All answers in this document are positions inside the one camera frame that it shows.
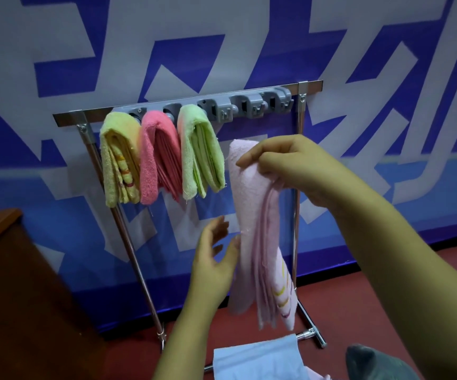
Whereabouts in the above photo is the person's left hand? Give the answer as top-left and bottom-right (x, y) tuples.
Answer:
(188, 215), (242, 310)

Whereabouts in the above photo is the person's right hand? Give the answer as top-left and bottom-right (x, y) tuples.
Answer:
(236, 134), (358, 213)

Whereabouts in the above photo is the white pink patterned towel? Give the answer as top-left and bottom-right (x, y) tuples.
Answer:
(226, 139), (299, 332)
(303, 366), (332, 380)

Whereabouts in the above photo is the light blue towel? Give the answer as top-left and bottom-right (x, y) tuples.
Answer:
(212, 334), (310, 380)

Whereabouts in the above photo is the light green towel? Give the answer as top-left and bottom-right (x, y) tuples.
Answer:
(177, 104), (227, 201)

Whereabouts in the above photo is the yellow striped towel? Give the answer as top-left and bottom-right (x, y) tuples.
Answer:
(100, 111), (142, 208)

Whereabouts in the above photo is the metal rack frame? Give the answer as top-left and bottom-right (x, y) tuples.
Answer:
(53, 80), (327, 373)

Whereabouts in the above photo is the person's right forearm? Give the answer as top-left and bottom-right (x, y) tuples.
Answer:
(329, 187), (457, 380)

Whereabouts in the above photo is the person's left forearm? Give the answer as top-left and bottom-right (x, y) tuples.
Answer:
(153, 298), (221, 380)

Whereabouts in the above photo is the person's right leg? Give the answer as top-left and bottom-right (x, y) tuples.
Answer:
(345, 344), (421, 380)

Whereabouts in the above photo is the blue white printed banner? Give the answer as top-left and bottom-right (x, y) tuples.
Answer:
(0, 0), (457, 333)

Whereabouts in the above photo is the brown wooden cabinet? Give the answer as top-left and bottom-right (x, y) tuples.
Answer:
(0, 208), (106, 380)

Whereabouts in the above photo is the grey plastic hook rail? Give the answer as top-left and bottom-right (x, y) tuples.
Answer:
(113, 85), (294, 124)

